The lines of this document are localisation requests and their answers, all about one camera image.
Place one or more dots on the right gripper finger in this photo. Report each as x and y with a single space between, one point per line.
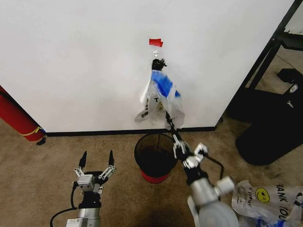
171 124
184 147

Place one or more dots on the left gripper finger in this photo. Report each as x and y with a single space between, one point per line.
83 159
111 159

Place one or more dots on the white blue plastic garbage bag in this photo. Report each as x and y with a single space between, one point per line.
163 94

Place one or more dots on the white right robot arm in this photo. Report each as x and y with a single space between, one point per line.
213 210

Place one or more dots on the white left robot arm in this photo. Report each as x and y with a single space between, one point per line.
88 217

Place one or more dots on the black mesh trash bin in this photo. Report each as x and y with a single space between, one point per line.
155 156

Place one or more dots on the red round bin base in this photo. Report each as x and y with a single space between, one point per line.
154 178

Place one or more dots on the white smiley thank-you bag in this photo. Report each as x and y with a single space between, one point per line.
265 203

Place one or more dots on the black baseboard strip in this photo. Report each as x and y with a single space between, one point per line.
118 132

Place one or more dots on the red cylinder with yellow band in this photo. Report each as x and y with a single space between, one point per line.
16 116

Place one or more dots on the red tape strip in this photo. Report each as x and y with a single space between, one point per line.
155 42

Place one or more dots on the black plastic appliance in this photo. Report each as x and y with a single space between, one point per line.
272 125

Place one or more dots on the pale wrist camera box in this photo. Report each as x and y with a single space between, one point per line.
201 149
86 182

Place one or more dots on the clear wall hook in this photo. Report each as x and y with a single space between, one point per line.
155 53

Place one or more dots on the black metal frame rack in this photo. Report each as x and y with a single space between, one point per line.
260 61

